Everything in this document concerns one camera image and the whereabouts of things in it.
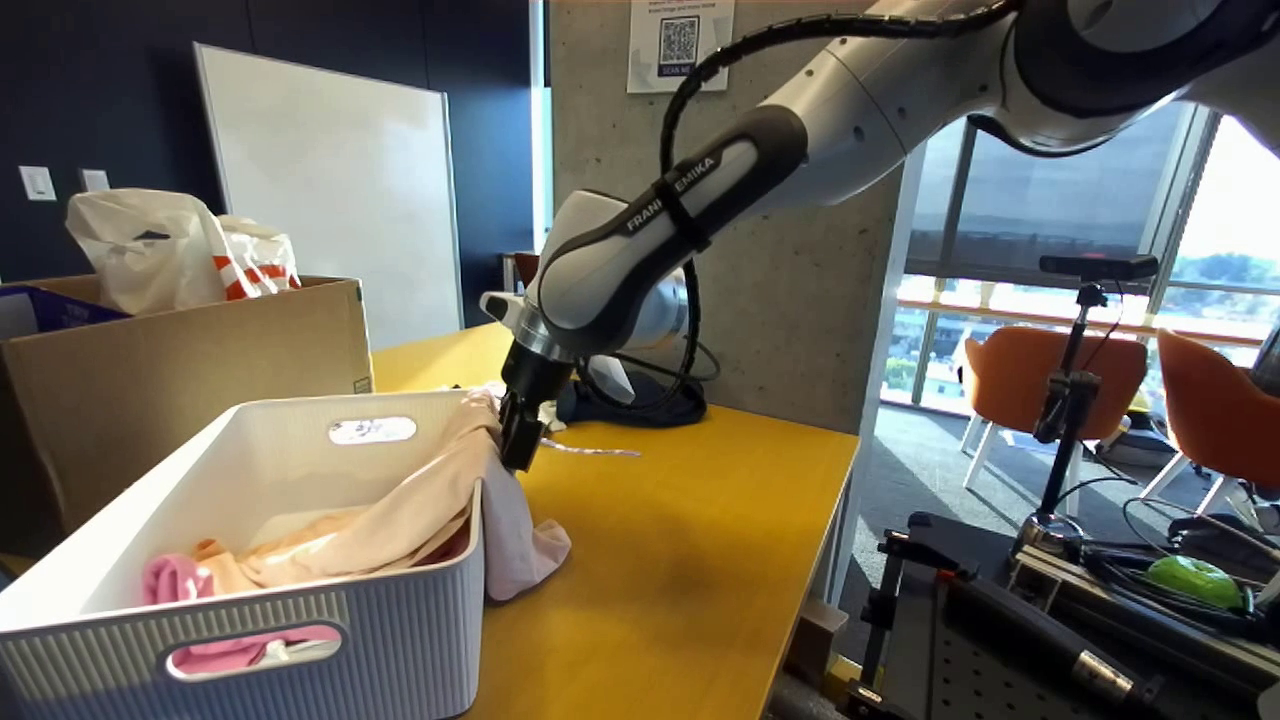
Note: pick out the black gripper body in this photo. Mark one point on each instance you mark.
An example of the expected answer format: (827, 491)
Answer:
(536, 383)

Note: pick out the peach t-shirt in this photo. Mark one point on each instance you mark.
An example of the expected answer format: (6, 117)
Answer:
(387, 522)

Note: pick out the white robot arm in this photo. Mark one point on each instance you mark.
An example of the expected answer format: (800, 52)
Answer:
(864, 121)

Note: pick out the white plastic storage bin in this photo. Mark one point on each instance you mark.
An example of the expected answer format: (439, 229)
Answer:
(400, 643)

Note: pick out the white whiteboard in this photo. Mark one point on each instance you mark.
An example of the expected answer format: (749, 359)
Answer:
(334, 187)

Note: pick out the brown cardboard box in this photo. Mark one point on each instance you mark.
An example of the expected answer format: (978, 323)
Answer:
(174, 386)

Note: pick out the QR code poster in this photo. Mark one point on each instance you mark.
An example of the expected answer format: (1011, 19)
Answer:
(682, 44)

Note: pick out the pink garment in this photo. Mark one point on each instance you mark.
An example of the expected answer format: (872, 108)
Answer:
(165, 581)

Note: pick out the white plastic bag orange print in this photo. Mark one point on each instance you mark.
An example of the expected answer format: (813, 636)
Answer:
(147, 255)

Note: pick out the dark blue item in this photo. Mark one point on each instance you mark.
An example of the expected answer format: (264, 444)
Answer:
(63, 310)

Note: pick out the orange chair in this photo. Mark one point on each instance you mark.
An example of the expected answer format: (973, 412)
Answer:
(1223, 401)
(1026, 373)

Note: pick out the black equipment cart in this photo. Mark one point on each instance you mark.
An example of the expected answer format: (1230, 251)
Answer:
(1015, 643)

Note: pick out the green round object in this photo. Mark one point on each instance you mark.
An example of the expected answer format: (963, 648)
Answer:
(1192, 581)

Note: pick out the large glass window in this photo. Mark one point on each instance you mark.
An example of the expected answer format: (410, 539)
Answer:
(1242, 242)

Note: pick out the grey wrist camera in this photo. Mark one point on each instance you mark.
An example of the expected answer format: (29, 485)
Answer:
(611, 376)

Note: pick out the white wall switch plate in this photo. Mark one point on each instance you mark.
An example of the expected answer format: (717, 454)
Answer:
(38, 183)
(93, 178)

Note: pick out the black camera tripod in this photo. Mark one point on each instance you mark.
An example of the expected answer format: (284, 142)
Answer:
(1070, 401)

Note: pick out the black stereo camera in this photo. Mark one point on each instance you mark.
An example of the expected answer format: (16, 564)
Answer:
(1101, 264)

